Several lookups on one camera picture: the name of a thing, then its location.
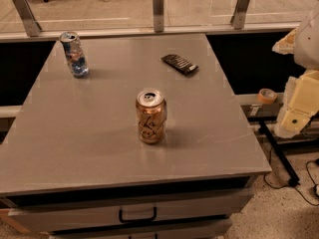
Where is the lower grey drawer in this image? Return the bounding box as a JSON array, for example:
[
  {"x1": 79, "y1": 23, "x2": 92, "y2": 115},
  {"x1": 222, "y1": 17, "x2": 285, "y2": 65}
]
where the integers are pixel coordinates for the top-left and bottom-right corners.
[{"x1": 49, "y1": 219, "x2": 231, "y2": 239}]

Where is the upper grey drawer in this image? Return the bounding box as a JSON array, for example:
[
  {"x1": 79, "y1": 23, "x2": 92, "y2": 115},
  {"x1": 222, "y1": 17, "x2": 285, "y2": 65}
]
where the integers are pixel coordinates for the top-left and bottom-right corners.
[{"x1": 9, "y1": 188, "x2": 253, "y2": 232}]

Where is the black drawer handle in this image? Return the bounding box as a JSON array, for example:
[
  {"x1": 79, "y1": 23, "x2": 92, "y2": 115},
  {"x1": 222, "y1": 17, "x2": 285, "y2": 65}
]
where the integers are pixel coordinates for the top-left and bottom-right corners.
[{"x1": 118, "y1": 207, "x2": 158, "y2": 224}]

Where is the middle metal rail bracket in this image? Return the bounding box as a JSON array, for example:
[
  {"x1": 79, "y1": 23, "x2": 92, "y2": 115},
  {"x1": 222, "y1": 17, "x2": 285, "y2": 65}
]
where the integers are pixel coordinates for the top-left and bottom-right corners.
[{"x1": 153, "y1": 0, "x2": 164, "y2": 33}]

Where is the orange soda can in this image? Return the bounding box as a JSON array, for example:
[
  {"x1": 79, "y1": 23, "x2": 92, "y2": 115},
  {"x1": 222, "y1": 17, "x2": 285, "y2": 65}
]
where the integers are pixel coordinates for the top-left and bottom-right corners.
[{"x1": 136, "y1": 89, "x2": 166, "y2": 144}]

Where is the black metal stand leg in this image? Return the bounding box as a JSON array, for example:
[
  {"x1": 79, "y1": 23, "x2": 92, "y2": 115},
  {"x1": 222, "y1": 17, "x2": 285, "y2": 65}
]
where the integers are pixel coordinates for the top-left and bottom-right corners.
[{"x1": 259, "y1": 120, "x2": 299, "y2": 187}]

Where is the blue energy drink can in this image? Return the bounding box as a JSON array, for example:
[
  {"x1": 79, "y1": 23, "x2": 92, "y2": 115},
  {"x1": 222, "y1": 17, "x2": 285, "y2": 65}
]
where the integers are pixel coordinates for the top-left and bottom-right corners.
[{"x1": 59, "y1": 32, "x2": 89, "y2": 78}]

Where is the left metal rail bracket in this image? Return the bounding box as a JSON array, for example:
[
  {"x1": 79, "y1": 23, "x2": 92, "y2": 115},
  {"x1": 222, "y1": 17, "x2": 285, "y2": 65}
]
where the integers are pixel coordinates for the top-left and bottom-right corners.
[{"x1": 12, "y1": 0, "x2": 42, "y2": 37}]

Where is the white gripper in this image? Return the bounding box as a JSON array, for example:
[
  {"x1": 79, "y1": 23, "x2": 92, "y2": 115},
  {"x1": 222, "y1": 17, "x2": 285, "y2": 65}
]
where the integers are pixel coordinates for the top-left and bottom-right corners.
[{"x1": 272, "y1": 4, "x2": 319, "y2": 138}]

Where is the black snack bar wrapper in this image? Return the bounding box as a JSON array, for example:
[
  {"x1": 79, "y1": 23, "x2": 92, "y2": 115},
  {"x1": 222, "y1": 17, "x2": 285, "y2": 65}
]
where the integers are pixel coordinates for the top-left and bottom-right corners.
[{"x1": 160, "y1": 54, "x2": 198, "y2": 76}]

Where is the metal rail bracket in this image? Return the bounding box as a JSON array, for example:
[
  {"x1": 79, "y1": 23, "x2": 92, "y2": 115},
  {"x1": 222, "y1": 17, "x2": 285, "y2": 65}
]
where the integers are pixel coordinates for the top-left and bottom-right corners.
[
  {"x1": 230, "y1": 0, "x2": 250, "y2": 29},
  {"x1": 153, "y1": 0, "x2": 164, "y2": 33},
  {"x1": 12, "y1": 0, "x2": 42, "y2": 37}
]

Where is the black floor cable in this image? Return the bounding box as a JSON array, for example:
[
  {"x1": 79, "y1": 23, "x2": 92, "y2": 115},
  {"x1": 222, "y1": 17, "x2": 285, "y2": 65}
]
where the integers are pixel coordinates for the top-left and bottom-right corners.
[{"x1": 263, "y1": 146, "x2": 319, "y2": 207}]

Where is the roll of tan tape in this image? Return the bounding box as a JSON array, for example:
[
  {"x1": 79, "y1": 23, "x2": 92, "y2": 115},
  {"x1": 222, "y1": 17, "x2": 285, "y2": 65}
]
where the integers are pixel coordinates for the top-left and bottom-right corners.
[{"x1": 257, "y1": 89, "x2": 277, "y2": 105}]

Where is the right metal rail bracket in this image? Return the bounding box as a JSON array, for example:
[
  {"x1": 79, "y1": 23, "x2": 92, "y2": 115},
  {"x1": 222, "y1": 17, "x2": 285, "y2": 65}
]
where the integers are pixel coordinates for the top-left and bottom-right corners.
[{"x1": 230, "y1": 0, "x2": 250, "y2": 29}]

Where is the grey drawer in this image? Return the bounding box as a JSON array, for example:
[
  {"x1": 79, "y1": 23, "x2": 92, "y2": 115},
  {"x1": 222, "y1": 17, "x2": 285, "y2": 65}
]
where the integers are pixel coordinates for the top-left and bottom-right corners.
[
  {"x1": 9, "y1": 188, "x2": 253, "y2": 232},
  {"x1": 49, "y1": 219, "x2": 231, "y2": 239}
]

